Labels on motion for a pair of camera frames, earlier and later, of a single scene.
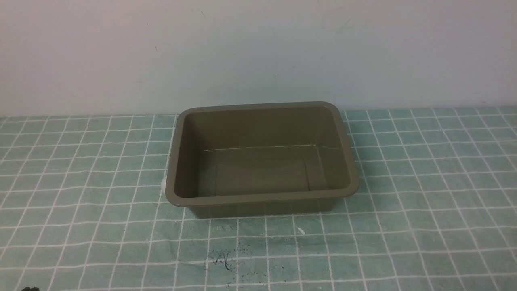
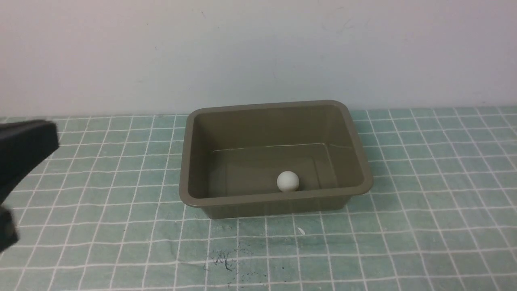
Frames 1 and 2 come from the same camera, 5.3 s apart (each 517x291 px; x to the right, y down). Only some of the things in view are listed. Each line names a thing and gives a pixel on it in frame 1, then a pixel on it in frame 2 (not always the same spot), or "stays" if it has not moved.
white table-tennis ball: x=163 y=185 → x=287 y=181
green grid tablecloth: x=83 y=207 stays
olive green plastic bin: x=261 y=159 stays
